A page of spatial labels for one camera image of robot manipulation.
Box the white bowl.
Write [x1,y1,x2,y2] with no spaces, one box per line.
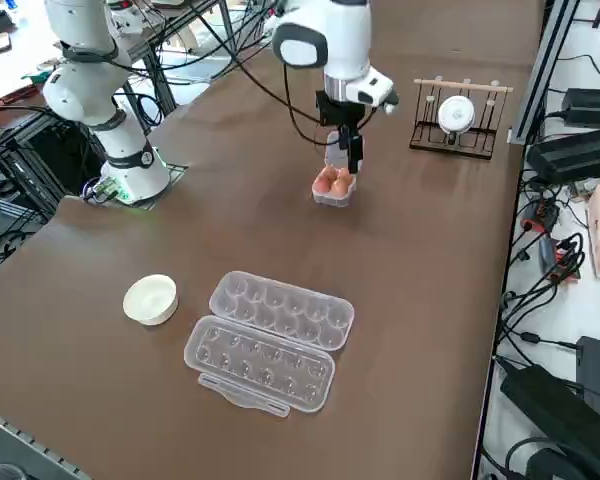
[122,273,180,327]

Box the flat black device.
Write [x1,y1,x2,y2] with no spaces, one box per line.
[499,363,600,480]

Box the long black power brick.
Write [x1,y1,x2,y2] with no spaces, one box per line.
[525,127,600,182]

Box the aluminium camera post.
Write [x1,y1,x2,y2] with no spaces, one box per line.
[510,0,581,145]

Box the transparent twelve-slot egg tray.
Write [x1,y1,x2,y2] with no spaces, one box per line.
[183,269,357,415]

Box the black wire cup rack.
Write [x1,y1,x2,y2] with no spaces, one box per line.
[408,77,514,162]

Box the orange black plug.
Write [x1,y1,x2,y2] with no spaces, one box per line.
[522,199,561,234]
[554,238,581,284]

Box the black power adapter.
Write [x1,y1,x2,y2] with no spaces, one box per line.
[562,87,600,126]

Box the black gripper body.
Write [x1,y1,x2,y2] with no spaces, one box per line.
[314,90,377,132]

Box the perforated metal rail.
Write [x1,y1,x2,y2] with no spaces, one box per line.
[0,403,90,480]

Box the clear four-slot egg tray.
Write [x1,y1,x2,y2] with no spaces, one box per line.
[310,130,367,208]

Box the white cup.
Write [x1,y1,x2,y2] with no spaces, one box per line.
[436,94,479,146]

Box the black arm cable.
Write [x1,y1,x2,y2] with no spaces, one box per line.
[54,0,331,146]

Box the wooden rack rod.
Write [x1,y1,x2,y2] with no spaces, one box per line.
[412,78,514,94]

